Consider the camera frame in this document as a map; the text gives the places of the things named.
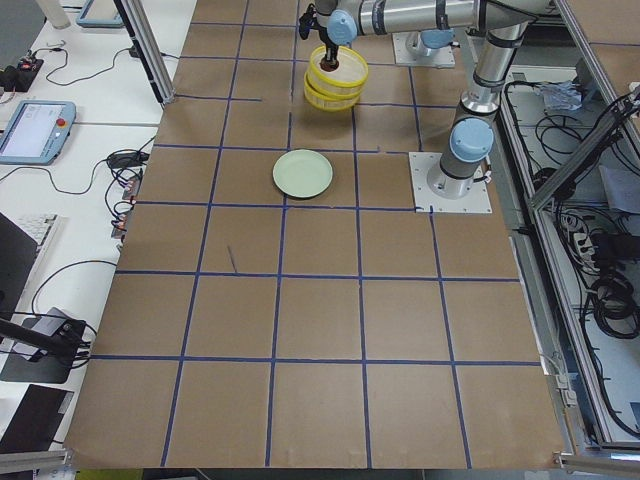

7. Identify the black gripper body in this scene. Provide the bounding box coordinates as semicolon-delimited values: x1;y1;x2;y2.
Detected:
298;7;339;61

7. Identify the brown bun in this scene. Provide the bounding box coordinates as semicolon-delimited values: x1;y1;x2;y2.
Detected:
319;57;339;72

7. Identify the yellow steamer layer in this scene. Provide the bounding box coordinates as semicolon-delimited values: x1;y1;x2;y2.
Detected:
306;46;369;100
304;73;362;112

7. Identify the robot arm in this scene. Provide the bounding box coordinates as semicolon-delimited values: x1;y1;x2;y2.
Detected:
298;0;538;200

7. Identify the light green plate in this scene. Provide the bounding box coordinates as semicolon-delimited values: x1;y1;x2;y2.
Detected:
272;149;333;199

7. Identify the far teach pendant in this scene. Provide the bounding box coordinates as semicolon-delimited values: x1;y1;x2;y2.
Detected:
76;0;124;29

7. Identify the teach pendant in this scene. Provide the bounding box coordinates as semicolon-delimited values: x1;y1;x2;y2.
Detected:
1;100;76;166
76;0;124;29

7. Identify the black laptop power brick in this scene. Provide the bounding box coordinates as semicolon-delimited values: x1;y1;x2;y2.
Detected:
107;152;149;169

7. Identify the near teach pendant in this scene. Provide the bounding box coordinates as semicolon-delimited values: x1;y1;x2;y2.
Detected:
1;100;76;166

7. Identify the white keyboard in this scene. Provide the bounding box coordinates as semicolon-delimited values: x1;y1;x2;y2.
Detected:
16;213;62;255

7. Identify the black notebook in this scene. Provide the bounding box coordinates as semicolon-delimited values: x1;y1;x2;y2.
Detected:
1;384;69;454

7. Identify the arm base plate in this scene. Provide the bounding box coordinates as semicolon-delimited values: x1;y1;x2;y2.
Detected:
409;152;492;214
392;29;455;69

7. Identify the aluminium frame upright post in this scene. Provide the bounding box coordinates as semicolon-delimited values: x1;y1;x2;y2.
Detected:
114;0;175;106

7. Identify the aluminium frame diagonal strut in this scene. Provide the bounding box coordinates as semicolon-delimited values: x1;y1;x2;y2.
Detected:
529;86;639;210

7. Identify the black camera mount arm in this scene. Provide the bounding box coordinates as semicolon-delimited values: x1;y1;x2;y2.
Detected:
1;314;88;369

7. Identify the black coiled cable bundle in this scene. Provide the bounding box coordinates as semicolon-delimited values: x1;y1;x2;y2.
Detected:
579;269;640;341

